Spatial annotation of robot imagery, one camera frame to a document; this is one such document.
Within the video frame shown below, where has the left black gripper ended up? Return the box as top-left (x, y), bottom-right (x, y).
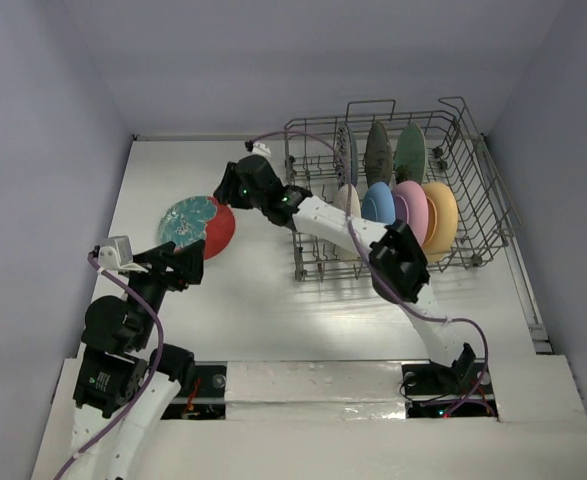
top-left (124, 236), bottom-right (205, 345)

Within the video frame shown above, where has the teal marbled red-back plate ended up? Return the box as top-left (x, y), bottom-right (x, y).
top-left (157, 196), bottom-right (236, 260)

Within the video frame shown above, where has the blue floral white plate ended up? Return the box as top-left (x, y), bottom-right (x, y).
top-left (335, 122), bottom-right (358, 188)

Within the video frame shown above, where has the cream white plate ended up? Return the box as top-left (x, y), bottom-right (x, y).
top-left (332, 184), bottom-right (361, 262)

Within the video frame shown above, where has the light blue plate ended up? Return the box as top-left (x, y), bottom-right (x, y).
top-left (360, 181), bottom-right (398, 263)

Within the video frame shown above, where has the grey reindeer snowflake plate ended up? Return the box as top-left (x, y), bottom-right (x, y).
top-left (364, 121), bottom-right (393, 186)

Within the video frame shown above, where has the pink plate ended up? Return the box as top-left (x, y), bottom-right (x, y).
top-left (391, 180), bottom-right (429, 245)

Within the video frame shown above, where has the mint green flower plate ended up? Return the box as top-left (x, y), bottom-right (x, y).
top-left (394, 123), bottom-right (428, 184)

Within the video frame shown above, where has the yellow orange plate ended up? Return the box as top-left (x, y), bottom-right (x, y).
top-left (422, 181), bottom-right (459, 264)

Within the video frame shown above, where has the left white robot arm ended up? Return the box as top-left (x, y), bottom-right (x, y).
top-left (56, 236), bottom-right (205, 479)

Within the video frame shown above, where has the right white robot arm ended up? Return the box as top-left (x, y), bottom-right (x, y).
top-left (214, 155), bottom-right (477, 395)

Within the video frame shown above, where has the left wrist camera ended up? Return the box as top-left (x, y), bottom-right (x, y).
top-left (96, 236), bottom-right (148, 273)

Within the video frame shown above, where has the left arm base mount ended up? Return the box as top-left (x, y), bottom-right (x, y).
top-left (161, 362), bottom-right (227, 420)

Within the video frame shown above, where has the grey wire dish rack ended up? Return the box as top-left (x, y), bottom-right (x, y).
top-left (284, 96), bottom-right (521, 272)

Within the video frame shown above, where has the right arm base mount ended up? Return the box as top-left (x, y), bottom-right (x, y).
top-left (398, 362), bottom-right (499, 419)

